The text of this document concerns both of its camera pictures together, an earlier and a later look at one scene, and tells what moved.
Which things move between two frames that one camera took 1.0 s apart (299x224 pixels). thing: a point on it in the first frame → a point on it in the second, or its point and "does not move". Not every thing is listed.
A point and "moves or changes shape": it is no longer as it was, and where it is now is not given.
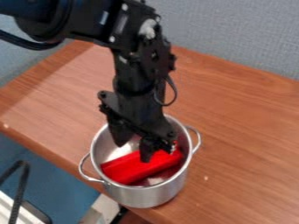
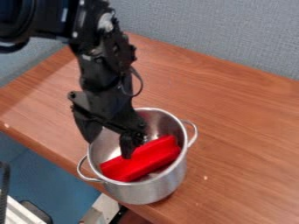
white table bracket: [103, 213] does not move
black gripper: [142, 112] → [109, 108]
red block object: [129, 170] moves or changes shape
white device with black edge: [31, 213] does not move
